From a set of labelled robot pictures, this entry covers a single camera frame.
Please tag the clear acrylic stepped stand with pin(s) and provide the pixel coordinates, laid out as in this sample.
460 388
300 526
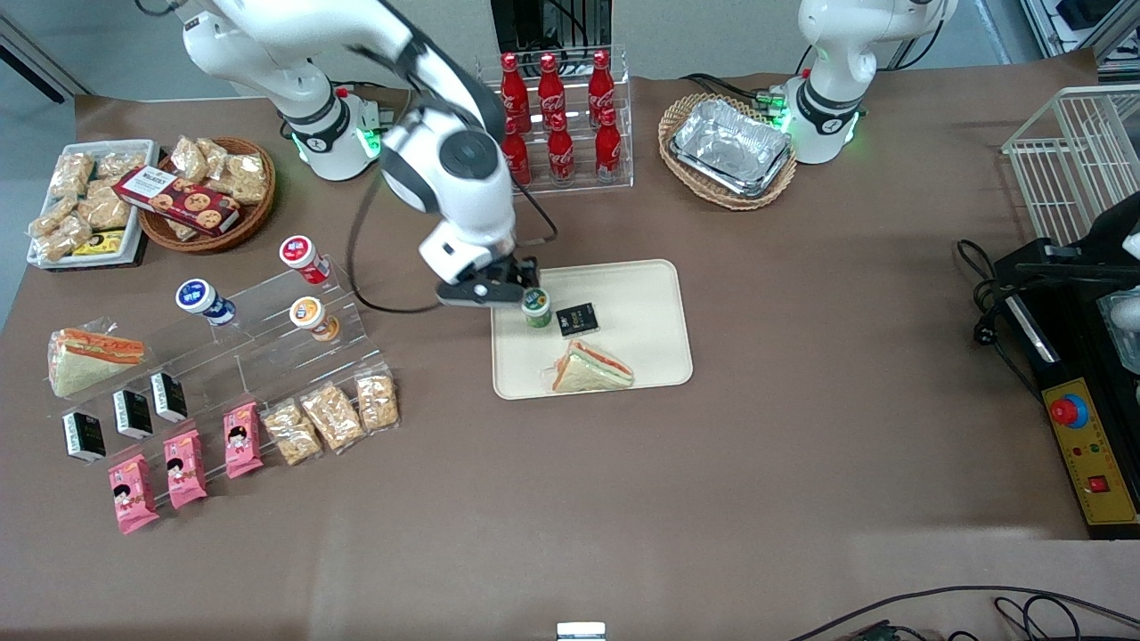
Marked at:
267 356

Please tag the wicker basket with foil tray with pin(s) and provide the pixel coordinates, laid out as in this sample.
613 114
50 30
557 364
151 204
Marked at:
739 205

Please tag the white plastic bin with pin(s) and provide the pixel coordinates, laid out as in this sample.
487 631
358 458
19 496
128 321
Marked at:
135 245

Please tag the small silver device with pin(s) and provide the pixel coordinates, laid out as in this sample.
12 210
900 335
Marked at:
581 632

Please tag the wicker basket with snacks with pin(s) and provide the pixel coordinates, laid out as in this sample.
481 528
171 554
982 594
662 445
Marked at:
223 242

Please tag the wrapped triangle sandwich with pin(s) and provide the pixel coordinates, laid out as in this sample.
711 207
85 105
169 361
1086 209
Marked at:
89 361
592 369

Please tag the black cabinet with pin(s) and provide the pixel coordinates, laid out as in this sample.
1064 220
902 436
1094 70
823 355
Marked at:
521 22

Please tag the cream plastic tray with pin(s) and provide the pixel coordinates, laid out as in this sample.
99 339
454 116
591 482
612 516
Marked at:
641 303

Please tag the small black box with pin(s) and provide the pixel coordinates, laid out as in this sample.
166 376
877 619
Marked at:
577 320
169 398
85 436
134 414

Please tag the aluminium foil tray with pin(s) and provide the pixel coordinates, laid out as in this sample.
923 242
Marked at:
730 147

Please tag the red cookie box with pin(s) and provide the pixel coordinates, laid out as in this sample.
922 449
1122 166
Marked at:
178 200

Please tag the small yellow box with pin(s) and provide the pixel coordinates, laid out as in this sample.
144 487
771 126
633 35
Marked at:
100 243

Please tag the clear peanut snack bag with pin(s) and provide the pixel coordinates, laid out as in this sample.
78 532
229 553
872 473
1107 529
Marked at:
332 418
105 205
71 175
292 434
62 240
120 164
248 178
218 156
189 160
52 216
377 401

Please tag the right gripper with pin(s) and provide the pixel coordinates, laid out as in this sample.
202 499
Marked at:
517 271

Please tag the blue gum jar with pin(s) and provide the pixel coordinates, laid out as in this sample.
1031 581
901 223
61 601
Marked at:
196 296

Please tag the red cola bottle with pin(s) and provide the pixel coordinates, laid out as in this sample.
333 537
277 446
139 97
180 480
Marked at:
608 147
560 156
601 80
550 85
521 160
517 85

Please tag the orange gum jar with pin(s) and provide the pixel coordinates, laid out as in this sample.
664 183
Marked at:
307 313

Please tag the pink snack pack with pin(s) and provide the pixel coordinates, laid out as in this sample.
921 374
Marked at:
185 470
134 494
242 441

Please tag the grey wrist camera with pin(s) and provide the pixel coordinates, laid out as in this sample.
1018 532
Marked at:
476 292

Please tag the red gum jar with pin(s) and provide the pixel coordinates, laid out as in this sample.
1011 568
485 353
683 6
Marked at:
298 252

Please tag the green gum jar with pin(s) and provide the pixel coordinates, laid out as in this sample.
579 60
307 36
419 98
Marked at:
537 307

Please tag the clear acrylic bottle rack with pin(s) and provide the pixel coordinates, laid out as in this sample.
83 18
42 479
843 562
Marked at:
579 189

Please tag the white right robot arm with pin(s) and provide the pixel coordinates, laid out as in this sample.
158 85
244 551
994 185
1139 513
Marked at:
476 205

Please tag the aluminium frame structure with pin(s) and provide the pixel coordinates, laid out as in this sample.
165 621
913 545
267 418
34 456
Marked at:
1038 27

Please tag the black tray sealing machine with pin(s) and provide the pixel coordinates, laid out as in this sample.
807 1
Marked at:
1069 320

